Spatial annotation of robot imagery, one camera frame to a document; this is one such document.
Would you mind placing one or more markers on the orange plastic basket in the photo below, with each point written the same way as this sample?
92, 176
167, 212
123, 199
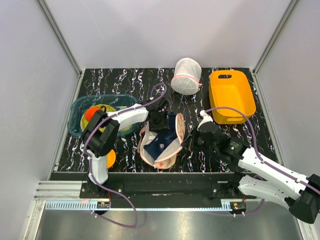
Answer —
231, 89

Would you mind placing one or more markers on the orange translucent cup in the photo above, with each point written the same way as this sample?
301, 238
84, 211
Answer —
90, 112

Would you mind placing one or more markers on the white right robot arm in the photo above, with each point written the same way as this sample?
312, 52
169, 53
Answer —
298, 193

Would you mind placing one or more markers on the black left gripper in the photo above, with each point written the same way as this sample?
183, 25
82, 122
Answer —
164, 124

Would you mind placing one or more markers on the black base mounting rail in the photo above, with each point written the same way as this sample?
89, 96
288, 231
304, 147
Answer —
208, 185

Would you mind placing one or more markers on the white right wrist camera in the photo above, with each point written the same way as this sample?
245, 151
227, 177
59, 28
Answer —
206, 118

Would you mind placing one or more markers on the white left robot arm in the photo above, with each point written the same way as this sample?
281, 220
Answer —
101, 133

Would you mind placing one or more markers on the navy blue bra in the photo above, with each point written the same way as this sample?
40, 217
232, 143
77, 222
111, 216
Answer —
163, 139

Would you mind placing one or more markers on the yellow-green plate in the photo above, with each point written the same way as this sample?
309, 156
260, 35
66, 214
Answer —
105, 108

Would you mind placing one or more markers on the white cylindrical mesh laundry bag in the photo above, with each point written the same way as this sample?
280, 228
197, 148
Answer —
186, 79

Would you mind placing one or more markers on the orange plastic bowl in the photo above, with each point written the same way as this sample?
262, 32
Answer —
110, 159

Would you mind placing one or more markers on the floral mesh laundry bag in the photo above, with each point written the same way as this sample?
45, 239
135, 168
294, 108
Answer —
168, 158

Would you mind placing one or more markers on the teal transparent plastic bin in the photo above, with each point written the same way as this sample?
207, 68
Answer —
78, 108

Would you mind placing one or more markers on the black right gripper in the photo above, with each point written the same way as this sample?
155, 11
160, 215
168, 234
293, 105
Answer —
187, 142

